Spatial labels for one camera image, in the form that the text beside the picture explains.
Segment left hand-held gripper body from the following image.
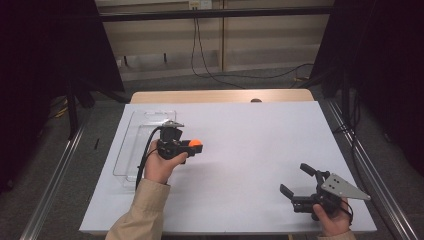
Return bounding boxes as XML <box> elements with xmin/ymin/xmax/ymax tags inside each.
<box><xmin>156</xmin><ymin>120</ymin><xmax>190</xmax><ymax>160</ymax></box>

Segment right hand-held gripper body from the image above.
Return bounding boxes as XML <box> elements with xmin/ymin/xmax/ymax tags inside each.
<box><xmin>291</xmin><ymin>169</ymin><xmax>372</xmax><ymax>221</ymax></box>

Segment clear plastic tray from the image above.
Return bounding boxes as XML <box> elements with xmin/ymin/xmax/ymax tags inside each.
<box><xmin>112</xmin><ymin>109</ymin><xmax>178</xmax><ymax>190</ymax></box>

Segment person's left hand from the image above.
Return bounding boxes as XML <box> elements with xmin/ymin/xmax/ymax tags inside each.
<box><xmin>143</xmin><ymin>139</ymin><xmax>189</xmax><ymax>185</ymax></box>

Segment person's right hand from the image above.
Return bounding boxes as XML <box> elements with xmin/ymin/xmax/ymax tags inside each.
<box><xmin>311</xmin><ymin>197</ymin><xmax>354</xmax><ymax>237</ymax></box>

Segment light wooden table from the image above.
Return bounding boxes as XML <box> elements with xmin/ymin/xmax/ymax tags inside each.
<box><xmin>129</xmin><ymin>88</ymin><xmax>315</xmax><ymax>104</ymax></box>

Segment white table board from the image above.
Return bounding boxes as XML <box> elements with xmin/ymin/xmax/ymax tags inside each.
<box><xmin>79</xmin><ymin>101</ymin><xmax>378</xmax><ymax>234</ymax></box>

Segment black metal stand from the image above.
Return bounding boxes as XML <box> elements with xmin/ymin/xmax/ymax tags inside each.
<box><xmin>64</xmin><ymin>79</ymin><xmax>131</xmax><ymax>141</ymax></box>

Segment black horizontal bar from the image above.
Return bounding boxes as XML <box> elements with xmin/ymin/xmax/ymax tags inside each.
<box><xmin>98</xmin><ymin>6</ymin><xmax>334</xmax><ymax>23</ymax></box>

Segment black curtain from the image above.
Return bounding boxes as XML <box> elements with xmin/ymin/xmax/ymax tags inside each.
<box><xmin>0</xmin><ymin>0</ymin><xmax>126</xmax><ymax>194</ymax></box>
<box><xmin>309</xmin><ymin>0</ymin><xmax>424</xmax><ymax>174</ymax></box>

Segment left hand-held gripper black cable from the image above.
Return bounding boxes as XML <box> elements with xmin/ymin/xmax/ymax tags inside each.
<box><xmin>134</xmin><ymin>125</ymin><xmax>166</xmax><ymax>191</ymax></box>

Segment hand-held gripper black cable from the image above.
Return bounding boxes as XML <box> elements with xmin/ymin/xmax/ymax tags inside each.
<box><xmin>134</xmin><ymin>125</ymin><xmax>166</xmax><ymax>191</ymax></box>
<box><xmin>339</xmin><ymin>198</ymin><xmax>354</xmax><ymax>225</ymax></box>

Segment right hand-held gripper black cable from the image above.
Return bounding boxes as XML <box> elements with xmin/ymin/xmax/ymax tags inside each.
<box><xmin>339</xmin><ymin>198</ymin><xmax>354</xmax><ymax>225</ymax></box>

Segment aluminium floor rail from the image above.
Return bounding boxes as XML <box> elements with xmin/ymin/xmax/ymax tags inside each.
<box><xmin>326</xmin><ymin>99</ymin><xmax>419</xmax><ymax>240</ymax></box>
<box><xmin>19</xmin><ymin>113</ymin><xmax>89</xmax><ymax>240</ymax></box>

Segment black cable bundle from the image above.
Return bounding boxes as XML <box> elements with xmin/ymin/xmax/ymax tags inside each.
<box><xmin>333</xmin><ymin>89</ymin><xmax>363</xmax><ymax>174</ymax></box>

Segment black floor cable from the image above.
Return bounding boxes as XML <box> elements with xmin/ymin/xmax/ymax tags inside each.
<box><xmin>190</xmin><ymin>16</ymin><xmax>246</xmax><ymax>90</ymax></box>
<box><xmin>195</xmin><ymin>18</ymin><xmax>315</xmax><ymax>80</ymax></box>

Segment white wall socket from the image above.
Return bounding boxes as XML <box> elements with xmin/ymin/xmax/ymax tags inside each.
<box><xmin>188</xmin><ymin>0</ymin><xmax>213</xmax><ymax>10</ymax></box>

